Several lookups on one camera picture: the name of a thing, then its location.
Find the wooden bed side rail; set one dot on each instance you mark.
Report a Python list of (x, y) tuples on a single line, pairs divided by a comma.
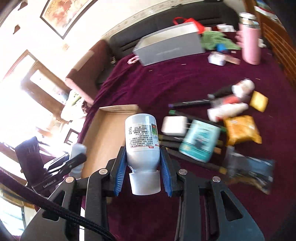
[(276, 36)]

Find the teal tissue pack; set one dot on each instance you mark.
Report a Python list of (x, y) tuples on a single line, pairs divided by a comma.
[(200, 141)]

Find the black headboard cushion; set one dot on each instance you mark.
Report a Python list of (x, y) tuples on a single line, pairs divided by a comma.
[(208, 13)]

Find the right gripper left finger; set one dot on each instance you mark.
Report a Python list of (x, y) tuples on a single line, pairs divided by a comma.
[(116, 173)]

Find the green cloth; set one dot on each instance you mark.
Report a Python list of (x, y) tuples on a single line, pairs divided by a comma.
[(210, 39)]

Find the dark snack packet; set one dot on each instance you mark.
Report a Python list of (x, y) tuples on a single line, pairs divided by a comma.
[(249, 170)]

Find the yellow snack packet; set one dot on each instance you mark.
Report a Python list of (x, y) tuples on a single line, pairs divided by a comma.
[(241, 129)]

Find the white power adapter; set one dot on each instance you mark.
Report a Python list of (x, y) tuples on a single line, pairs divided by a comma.
[(174, 126)]

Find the black marker green cap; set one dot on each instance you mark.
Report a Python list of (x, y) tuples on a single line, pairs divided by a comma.
[(191, 117)]

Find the black marker purple cap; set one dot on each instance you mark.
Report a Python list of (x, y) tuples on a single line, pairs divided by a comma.
[(189, 103)]

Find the blue tape roll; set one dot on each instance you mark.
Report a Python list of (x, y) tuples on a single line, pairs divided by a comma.
[(221, 47)]

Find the white jar with red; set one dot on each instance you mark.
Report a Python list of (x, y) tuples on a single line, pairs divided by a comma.
[(243, 88)]

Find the grey shoe box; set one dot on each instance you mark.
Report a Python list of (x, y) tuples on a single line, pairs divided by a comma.
[(169, 43)]

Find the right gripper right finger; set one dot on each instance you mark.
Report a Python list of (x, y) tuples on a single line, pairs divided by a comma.
[(173, 184)]

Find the maroon pillow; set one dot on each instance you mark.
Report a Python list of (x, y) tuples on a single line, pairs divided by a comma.
[(83, 77)]

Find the cardboard tray box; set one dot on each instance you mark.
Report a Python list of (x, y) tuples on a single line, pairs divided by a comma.
[(105, 136)]

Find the pink thermos bottle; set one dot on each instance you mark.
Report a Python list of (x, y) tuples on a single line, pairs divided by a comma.
[(250, 33)]

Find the white red spray bottle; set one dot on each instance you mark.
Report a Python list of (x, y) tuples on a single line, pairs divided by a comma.
[(226, 111)]

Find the small white box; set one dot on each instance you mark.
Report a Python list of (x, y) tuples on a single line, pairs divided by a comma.
[(217, 58)]

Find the white plastic bottle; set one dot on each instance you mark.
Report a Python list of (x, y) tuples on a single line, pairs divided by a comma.
[(143, 154)]

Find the framed wall painting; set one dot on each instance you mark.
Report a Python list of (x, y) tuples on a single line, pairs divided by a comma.
[(61, 15)]

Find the yellow tape roll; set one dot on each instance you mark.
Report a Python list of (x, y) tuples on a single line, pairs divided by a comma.
[(258, 101)]

